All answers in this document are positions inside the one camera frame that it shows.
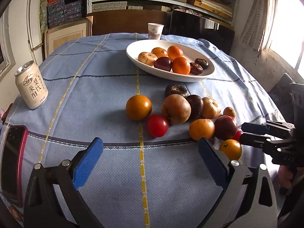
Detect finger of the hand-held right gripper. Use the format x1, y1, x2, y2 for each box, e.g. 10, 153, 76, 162
239, 132, 295, 151
241, 120, 296, 136

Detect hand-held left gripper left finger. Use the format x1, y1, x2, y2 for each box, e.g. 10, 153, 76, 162
24, 137, 104, 228

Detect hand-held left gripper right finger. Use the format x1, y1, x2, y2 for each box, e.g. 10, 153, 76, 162
198, 138, 278, 228

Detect red tomato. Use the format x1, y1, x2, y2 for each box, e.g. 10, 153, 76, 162
231, 130, 244, 142
146, 114, 169, 138

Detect yellow-orange citrus fruit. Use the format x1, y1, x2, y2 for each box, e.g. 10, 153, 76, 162
219, 139, 242, 161
189, 119, 215, 141
151, 47, 169, 59
125, 95, 152, 121

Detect dark purple passion fruit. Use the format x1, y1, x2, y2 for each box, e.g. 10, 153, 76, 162
154, 57, 173, 72
214, 115, 238, 141

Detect small tan fruit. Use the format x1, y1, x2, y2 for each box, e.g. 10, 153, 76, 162
223, 107, 236, 119

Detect yellow-brown lumpy fruit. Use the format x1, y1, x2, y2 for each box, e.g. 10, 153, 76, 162
201, 97, 221, 120

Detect dark brown water chestnut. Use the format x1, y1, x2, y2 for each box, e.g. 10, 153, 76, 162
186, 94, 204, 120
165, 85, 189, 98
189, 62, 204, 75
195, 57, 209, 69

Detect brown speckled round fruit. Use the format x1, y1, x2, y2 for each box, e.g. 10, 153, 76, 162
161, 94, 192, 124

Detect orange mandarin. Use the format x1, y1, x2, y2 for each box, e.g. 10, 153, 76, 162
172, 57, 191, 75
167, 46, 184, 60

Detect white oval plate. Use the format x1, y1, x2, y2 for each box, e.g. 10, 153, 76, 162
126, 40, 215, 82

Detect beige streaked round fruit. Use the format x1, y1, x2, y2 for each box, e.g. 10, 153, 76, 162
138, 52, 158, 67

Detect person's right hand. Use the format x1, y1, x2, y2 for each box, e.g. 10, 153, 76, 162
277, 164, 298, 189

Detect black jacket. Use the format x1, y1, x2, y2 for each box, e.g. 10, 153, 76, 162
269, 72, 304, 105

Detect blue checked tablecloth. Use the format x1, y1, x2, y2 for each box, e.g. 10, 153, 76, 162
0, 33, 285, 228

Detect red-cased smartphone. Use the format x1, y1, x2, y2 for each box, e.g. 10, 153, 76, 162
0, 125, 28, 208

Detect bright window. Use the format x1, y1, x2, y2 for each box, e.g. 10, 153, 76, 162
266, 0, 304, 74

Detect cream drink can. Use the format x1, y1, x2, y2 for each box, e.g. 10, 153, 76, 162
14, 60, 49, 110

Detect wooden chair knob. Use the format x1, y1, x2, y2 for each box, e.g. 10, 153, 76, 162
1, 103, 13, 121

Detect brick-patterned curtain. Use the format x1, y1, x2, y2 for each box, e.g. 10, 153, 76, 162
240, 0, 270, 53

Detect black glossy panel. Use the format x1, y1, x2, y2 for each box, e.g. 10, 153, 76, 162
169, 10, 235, 55

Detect wooden framed panel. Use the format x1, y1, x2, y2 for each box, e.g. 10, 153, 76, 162
44, 17, 93, 60

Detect white paper cup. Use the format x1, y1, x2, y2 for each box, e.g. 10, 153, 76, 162
148, 23, 165, 40

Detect brown wooden board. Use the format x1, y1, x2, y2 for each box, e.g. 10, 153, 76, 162
87, 9, 174, 36

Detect green marbled panel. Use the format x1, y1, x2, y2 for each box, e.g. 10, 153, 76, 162
39, 0, 50, 57

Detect long white strip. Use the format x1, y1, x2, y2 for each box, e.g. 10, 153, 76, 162
26, 0, 44, 60

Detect stack of blue patterned boxes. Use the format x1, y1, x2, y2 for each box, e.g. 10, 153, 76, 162
47, 0, 86, 29

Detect dark window white frame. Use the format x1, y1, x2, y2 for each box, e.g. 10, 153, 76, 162
0, 14, 13, 81

